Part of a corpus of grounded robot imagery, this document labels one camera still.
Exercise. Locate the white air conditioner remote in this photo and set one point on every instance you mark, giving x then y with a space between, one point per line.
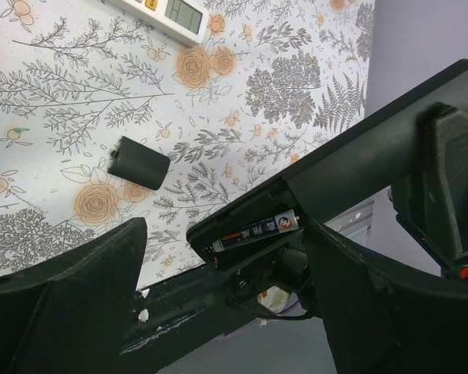
183 20

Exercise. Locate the floral patterned table mat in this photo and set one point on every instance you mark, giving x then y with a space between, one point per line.
271 82

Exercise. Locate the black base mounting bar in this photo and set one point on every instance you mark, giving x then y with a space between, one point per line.
196 306

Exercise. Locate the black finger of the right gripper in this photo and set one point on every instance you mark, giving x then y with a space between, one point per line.
432 201

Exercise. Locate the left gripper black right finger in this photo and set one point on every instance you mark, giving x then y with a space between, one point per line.
382 316

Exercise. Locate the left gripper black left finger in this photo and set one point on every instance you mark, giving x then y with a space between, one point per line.
68 314

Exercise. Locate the black remote with back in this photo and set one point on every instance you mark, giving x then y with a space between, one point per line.
378 151

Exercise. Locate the black battery cover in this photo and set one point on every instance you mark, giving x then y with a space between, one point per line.
136 163

